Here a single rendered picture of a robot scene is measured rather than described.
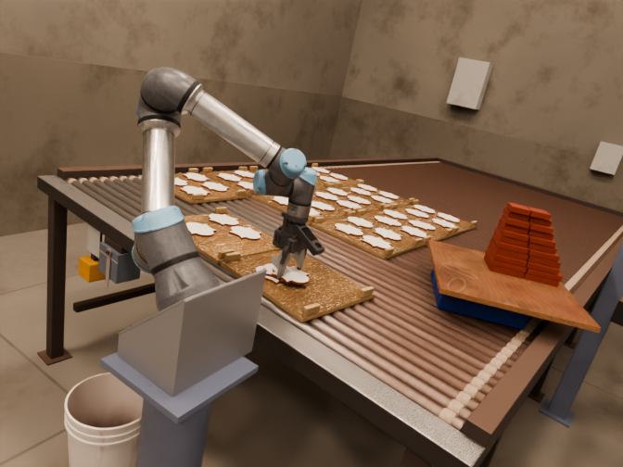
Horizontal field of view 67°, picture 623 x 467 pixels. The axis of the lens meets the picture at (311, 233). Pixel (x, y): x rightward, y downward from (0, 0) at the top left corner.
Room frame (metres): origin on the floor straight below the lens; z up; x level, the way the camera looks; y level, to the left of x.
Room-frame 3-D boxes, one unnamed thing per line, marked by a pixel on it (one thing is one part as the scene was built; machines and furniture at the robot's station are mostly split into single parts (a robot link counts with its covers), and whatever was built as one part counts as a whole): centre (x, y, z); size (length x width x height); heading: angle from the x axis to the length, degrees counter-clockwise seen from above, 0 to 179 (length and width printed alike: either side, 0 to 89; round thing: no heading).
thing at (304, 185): (1.43, 0.06, 1.26); 0.09 x 0.08 x 0.11; 116
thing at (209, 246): (1.73, 0.34, 0.93); 0.41 x 0.35 x 0.02; 51
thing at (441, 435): (1.42, 0.39, 0.89); 2.08 x 0.09 x 0.06; 54
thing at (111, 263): (1.63, 0.71, 0.77); 0.14 x 0.11 x 0.18; 54
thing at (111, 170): (3.69, 0.00, 0.90); 4.04 x 0.06 x 0.10; 144
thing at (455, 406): (1.52, 0.32, 0.90); 1.95 x 0.05 x 0.05; 54
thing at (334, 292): (1.46, 0.01, 0.93); 0.41 x 0.35 x 0.02; 49
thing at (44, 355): (1.96, 1.14, 0.43); 0.12 x 0.12 x 0.85; 54
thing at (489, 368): (1.72, 0.18, 0.90); 1.95 x 0.05 x 0.05; 54
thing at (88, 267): (1.73, 0.86, 0.74); 0.09 x 0.08 x 0.24; 54
